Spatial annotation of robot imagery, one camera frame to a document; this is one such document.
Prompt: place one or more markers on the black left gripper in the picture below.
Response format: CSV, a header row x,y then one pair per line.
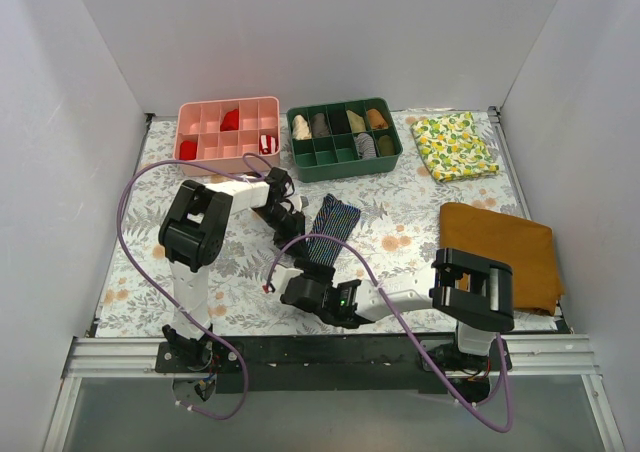
x,y
292,223

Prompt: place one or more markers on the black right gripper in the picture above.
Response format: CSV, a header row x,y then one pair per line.
x,y
314,266

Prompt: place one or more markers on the navy striped underwear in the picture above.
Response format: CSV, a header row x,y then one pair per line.
x,y
333,226

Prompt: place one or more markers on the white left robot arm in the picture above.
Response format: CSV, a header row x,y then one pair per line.
x,y
192,235

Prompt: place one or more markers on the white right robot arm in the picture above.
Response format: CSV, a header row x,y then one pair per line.
x,y
476,291

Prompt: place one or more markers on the cream rolled underwear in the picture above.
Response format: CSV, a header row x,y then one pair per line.
x,y
301,130

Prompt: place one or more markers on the grey striped rolled underwear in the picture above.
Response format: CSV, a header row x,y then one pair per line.
x,y
365,146

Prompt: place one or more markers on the black rolled underwear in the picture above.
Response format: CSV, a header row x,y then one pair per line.
x,y
339,122

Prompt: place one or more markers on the beige yellow rolled underwear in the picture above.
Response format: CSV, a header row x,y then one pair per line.
x,y
356,122

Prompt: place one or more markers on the olive green rolled underwear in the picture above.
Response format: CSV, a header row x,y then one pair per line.
x,y
386,146

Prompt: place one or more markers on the orange brown rolled underwear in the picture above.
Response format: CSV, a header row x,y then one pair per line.
x,y
376,119

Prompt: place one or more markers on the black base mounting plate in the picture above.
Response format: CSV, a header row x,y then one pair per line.
x,y
352,362

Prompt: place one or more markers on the red white striped sock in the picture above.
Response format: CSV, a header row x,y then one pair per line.
x,y
268,144

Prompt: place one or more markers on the green divided organizer box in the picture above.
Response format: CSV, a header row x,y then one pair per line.
x,y
336,156

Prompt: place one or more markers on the pink divided organizer box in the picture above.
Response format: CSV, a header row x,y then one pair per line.
x,y
229,151

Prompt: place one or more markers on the red rolled sock top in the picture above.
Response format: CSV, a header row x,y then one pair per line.
x,y
230,121

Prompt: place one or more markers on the red rolled sock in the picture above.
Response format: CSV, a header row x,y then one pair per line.
x,y
230,121
187,150

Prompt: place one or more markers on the red rolled sock bottom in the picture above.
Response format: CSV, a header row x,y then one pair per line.
x,y
187,150

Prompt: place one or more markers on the lemon print folded cloth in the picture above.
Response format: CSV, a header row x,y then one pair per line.
x,y
451,149

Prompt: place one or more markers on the mustard brown folded cloth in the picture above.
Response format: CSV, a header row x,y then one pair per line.
x,y
526,246

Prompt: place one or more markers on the aluminium frame rail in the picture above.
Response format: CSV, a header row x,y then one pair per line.
x,y
531,355

